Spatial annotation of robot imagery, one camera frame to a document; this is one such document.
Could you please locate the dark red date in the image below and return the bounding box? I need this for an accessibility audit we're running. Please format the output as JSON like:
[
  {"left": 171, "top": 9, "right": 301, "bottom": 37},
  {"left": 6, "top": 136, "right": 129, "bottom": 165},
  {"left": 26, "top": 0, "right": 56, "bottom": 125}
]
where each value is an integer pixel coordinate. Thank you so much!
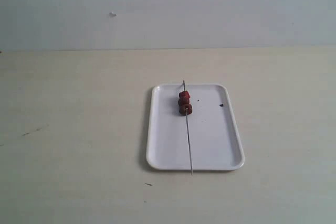
[{"left": 179, "top": 104, "right": 193, "bottom": 116}]

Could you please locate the thin metal skewer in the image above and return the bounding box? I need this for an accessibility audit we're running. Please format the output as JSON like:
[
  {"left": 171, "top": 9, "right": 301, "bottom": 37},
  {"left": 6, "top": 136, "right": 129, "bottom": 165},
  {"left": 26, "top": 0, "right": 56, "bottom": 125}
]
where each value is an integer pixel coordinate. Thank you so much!
[{"left": 183, "top": 80, "right": 193, "bottom": 176}]

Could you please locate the white rectangular plastic tray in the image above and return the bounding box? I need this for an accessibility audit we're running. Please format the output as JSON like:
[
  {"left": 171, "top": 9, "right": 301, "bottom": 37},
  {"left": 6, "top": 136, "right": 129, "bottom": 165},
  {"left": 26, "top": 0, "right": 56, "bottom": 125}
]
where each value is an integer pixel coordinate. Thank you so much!
[{"left": 146, "top": 83, "right": 245, "bottom": 171}]

